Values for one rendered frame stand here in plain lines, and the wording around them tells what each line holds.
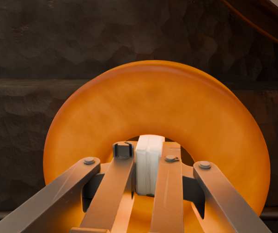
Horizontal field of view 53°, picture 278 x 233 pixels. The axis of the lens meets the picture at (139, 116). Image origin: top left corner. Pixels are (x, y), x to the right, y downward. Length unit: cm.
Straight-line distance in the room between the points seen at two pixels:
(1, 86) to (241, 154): 23
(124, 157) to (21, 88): 17
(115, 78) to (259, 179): 11
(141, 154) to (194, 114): 4
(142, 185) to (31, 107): 16
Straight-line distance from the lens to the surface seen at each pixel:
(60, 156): 20
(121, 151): 16
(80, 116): 18
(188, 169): 16
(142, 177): 17
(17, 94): 30
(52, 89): 28
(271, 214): 29
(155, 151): 16
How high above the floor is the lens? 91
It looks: 14 degrees down
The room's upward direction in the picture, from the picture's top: straight up
